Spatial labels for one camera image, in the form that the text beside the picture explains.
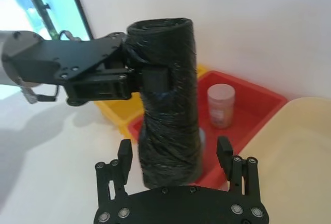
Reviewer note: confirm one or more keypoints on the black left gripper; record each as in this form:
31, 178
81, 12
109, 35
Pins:
72, 56

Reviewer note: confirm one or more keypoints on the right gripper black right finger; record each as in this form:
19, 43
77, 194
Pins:
224, 156

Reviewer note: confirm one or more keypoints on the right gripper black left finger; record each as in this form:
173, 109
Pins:
125, 162

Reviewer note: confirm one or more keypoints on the black garbage bag roll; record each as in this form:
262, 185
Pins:
168, 120

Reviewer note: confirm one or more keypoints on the yellow plastic bin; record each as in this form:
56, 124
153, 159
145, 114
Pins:
113, 110

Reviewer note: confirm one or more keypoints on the jar with pink lid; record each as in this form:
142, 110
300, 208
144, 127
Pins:
221, 105

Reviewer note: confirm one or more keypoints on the red plastic bin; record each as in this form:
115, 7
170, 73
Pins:
248, 99

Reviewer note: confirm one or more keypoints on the cream plastic tub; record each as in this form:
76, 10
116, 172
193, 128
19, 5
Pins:
297, 156

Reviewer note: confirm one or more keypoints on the dark green pole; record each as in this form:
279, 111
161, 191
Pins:
41, 4

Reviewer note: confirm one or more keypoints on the black window frame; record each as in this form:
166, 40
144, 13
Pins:
78, 4

